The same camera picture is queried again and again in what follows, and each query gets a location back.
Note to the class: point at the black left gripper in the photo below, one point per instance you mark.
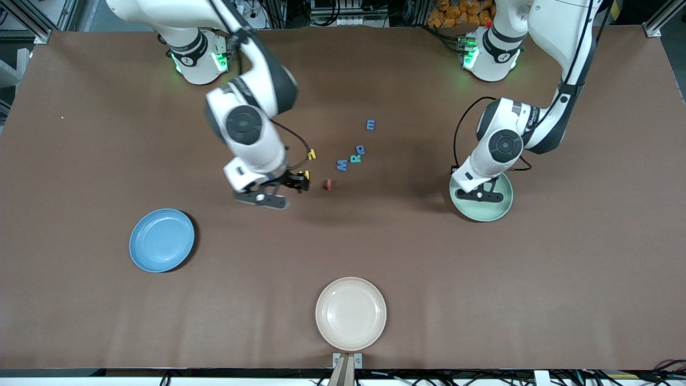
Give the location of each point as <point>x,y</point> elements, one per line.
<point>453,168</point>

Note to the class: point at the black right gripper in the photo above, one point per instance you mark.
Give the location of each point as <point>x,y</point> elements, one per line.
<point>291,180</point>

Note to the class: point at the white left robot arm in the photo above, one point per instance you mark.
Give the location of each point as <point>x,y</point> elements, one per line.
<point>482,166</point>

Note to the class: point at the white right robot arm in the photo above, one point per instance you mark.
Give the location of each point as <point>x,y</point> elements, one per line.
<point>252,155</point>

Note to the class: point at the green plate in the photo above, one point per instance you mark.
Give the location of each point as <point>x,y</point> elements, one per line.
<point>498,212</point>

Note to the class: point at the blue plate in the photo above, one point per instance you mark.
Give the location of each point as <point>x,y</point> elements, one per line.
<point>161,241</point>

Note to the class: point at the beige plate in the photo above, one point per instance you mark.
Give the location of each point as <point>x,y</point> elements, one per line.
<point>351,313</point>

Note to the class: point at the blue foam capital M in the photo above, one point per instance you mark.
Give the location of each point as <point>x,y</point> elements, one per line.
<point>342,165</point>

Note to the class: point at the bag of orange objects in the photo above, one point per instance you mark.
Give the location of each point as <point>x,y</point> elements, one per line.
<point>455,13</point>

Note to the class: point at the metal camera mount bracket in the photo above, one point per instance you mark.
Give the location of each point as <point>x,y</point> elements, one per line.
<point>347,370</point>

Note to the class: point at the aluminium frame profile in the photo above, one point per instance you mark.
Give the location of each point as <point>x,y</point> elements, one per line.
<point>43,36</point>
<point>651,31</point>

